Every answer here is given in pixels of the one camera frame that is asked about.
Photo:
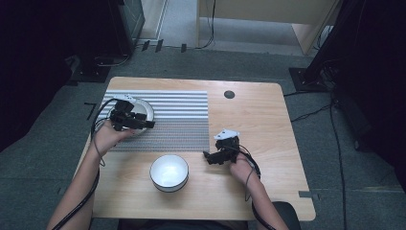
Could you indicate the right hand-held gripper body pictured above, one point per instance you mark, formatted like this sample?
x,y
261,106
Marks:
x,y
228,145

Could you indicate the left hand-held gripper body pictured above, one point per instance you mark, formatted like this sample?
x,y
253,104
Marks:
x,y
124,111

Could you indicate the white plate with black rim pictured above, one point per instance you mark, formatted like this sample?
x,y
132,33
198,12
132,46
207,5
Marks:
x,y
143,110

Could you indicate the white bowl with black rim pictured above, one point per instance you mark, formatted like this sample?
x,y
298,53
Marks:
x,y
169,172

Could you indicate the person's right hand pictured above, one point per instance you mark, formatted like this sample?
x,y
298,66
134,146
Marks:
x,y
241,169

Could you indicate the person's left hand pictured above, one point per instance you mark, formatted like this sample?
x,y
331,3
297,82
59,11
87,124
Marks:
x,y
108,137

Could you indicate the grey striped placemat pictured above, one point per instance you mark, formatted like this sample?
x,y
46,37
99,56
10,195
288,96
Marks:
x,y
182,121

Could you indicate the dark round table grommet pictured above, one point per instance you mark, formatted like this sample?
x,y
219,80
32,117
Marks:
x,y
229,94

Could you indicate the black stand base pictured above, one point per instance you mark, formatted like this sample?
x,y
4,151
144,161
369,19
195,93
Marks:
x,y
306,80
91,72

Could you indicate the dark floor tape piece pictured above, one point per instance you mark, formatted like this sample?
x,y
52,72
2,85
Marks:
x,y
183,48
159,45
145,45

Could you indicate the black cabinet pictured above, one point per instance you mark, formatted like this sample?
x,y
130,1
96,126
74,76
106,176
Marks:
x,y
127,22

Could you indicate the black curtain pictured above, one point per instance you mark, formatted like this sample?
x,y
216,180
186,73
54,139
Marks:
x,y
28,64
373,80

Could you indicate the light wooden furniture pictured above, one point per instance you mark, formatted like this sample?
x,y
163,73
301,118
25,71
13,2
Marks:
x,y
271,12

